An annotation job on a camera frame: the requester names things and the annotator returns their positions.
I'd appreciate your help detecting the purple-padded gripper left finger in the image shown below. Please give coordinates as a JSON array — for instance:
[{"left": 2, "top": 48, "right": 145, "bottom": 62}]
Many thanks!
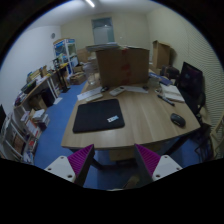
[{"left": 45, "top": 144, "right": 95, "bottom": 186}]

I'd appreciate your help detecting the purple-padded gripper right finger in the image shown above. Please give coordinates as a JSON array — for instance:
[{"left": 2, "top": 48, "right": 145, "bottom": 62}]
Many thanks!
[{"left": 134, "top": 144, "right": 182, "bottom": 182}]

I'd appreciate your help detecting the black computer mouse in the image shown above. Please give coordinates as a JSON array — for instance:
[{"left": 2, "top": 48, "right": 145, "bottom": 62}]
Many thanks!
[{"left": 170, "top": 113, "right": 186, "bottom": 127}]

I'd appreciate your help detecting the black mouse pad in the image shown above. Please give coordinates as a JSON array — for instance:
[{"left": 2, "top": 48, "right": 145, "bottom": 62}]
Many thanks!
[{"left": 72, "top": 99, "right": 125, "bottom": 133}]

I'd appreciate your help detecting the small black mouse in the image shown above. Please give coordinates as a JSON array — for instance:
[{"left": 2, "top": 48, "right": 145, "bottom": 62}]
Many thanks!
[{"left": 101, "top": 86, "right": 109, "bottom": 92}]

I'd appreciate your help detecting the white bookshelf with books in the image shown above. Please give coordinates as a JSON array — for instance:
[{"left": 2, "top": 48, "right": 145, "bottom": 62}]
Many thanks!
[{"left": 0, "top": 105, "right": 50, "bottom": 164}]

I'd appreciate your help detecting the dark blue pen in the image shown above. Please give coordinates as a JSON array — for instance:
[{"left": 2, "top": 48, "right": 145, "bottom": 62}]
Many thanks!
[{"left": 157, "top": 94, "right": 175, "bottom": 106}]

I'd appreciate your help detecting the white keyboard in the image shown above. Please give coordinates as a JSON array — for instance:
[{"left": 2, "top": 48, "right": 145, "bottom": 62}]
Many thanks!
[{"left": 77, "top": 87, "right": 102, "bottom": 101}]

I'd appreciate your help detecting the open white notebook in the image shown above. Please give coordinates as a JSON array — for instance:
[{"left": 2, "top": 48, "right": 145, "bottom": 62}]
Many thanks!
[{"left": 161, "top": 85, "right": 185, "bottom": 103}]

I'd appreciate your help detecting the white remote control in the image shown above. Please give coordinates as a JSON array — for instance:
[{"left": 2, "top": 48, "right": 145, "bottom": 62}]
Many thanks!
[{"left": 109, "top": 86, "right": 125, "bottom": 97}]

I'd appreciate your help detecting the side desk with clutter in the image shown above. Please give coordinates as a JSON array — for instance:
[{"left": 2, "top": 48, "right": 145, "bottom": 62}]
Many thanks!
[{"left": 14, "top": 63, "right": 69, "bottom": 108}]

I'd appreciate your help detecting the cardboard box on floor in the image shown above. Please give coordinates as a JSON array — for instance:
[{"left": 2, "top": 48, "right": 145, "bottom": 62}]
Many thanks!
[{"left": 70, "top": 72, "right": 86, "bottom": 85}]

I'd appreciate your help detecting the black office chair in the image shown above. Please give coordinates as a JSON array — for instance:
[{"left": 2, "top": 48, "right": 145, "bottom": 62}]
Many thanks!
[{"left": 186, "top": 89, "right": 214, "bottom": 161}]

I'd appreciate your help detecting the black computer monitor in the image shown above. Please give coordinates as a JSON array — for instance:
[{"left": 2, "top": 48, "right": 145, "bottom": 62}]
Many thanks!
[{"left": 178, "top": 62, "right": 203, "bottom": 98}]

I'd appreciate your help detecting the clear plastic jar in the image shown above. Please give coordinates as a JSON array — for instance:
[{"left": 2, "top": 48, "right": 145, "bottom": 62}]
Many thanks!
[{"left": 83, "top": 62, "right": 97, "bottom": 85}]

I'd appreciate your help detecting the large cardboard box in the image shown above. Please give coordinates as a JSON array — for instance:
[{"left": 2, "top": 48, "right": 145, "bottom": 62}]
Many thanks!
[{"left": 96, "top": 47, "right": 149, "bottom": 87}]

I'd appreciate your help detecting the white glass-door cabinet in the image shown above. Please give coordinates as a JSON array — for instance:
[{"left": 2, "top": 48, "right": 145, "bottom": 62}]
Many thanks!
[{"left": 53, "top": 38, "right": 79, "bottom": 75}]

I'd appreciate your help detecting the tall cardboard box by wall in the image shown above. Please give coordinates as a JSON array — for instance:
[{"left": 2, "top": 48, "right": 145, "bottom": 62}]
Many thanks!
[{"left": 152, "top": 40, "right": 171, "bottom": 69}]

